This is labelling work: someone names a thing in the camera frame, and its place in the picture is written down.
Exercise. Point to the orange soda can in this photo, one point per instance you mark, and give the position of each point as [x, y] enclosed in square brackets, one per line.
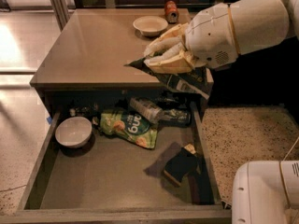
[171, 11]

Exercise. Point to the dark green can in drawer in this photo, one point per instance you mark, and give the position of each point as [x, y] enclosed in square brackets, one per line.
[176, 117]

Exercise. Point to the open grey top drawer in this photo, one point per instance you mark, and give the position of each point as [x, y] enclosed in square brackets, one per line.
[113, 182]

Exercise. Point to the white plastic bottle in drawer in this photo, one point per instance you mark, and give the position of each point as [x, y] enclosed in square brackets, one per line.
[147, 109]

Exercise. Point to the green jalapeno chip bag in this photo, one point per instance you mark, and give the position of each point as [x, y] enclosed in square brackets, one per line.
[198, 81]

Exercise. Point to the dark blue yellow sponge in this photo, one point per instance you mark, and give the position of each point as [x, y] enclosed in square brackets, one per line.
[181, 164]

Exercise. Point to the white bowl in drawer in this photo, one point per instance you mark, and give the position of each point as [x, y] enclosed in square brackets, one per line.
[74, 132]

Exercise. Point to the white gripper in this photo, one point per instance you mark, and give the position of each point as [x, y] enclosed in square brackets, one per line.
[209, 34]

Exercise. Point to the white bowl on cabinet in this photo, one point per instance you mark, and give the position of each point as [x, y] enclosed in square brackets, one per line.
[150, 25]

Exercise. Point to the green snack bag in drawer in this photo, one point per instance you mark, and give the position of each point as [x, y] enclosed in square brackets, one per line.
[130, 126]

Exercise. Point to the small bottle in drawer corner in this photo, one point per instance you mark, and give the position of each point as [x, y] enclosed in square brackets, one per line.
[72, 112]

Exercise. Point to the grey cabinet with glossy top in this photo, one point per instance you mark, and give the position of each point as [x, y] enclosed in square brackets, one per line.
[92, 53]

